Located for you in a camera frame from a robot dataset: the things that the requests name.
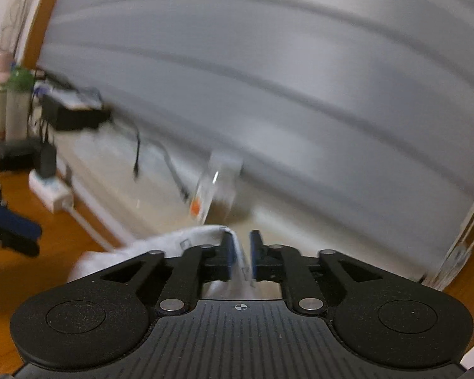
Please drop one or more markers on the black box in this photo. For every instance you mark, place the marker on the black box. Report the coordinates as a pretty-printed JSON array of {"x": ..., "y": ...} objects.
[{"x": 75, "y": 116}]

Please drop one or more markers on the black power adapter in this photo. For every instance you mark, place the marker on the black power adapter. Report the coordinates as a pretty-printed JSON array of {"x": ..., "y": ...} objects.
[{"x": 45, "y": 160}]

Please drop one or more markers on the white power strip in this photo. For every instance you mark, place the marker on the white power strip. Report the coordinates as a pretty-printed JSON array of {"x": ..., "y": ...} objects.
[{"x": 51, "y": 195}]

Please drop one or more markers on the green cap bottle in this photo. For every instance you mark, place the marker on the green cap bottle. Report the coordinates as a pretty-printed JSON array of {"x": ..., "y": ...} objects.
[{"x": 17, "y": 102}]

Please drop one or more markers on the white patterned garment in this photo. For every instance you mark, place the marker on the white patterned garment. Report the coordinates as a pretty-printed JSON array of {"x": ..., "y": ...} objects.
[{"x": 142, "y": 246}]

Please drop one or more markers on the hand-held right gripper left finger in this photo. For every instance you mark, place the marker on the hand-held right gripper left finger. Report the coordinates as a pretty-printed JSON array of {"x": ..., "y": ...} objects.
[{"x": 230, "y": 250}]

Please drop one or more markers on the grey window blind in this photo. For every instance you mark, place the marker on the grey window blind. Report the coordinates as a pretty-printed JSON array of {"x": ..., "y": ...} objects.
[{"x": 260, "y": 67}]

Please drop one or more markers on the beige windowsill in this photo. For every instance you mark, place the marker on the beige windowsill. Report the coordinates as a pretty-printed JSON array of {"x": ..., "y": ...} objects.
[{"x": 320, "y": 241}]

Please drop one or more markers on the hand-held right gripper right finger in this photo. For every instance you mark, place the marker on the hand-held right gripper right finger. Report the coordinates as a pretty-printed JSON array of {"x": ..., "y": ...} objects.
[{"x": 255, "y": 250}]

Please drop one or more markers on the clear jar with orange label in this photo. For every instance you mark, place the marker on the clear jar with orange label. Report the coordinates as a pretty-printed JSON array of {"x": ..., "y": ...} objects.
[{"x": 215, "y": 187}]

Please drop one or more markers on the patterned curtain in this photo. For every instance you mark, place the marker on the patterned curtain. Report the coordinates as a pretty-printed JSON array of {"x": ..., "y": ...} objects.
[{"x": 17, "y": 4}]

